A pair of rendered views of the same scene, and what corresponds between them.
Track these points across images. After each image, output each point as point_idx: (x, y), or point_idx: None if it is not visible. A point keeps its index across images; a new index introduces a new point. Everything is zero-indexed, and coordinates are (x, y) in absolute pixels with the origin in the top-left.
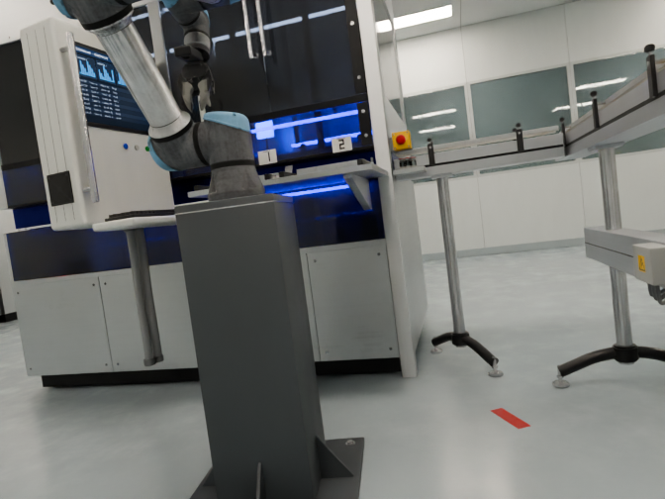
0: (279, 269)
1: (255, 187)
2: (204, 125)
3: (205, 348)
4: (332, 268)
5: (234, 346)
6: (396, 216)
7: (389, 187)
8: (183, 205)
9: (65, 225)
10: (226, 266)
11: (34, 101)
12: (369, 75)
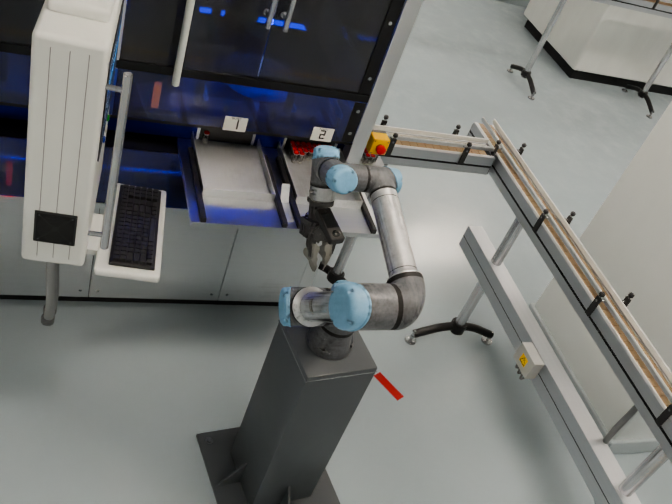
0: (357, 403)
1: (353, 343)
2: None
3: (286, 443)
4: (262, 234)
5: (305, 440)
6: None
7: None
8: (314, 376)
9: (50, 261)
10: (324, 405)
11: (37, 129)
12: (380, 81)
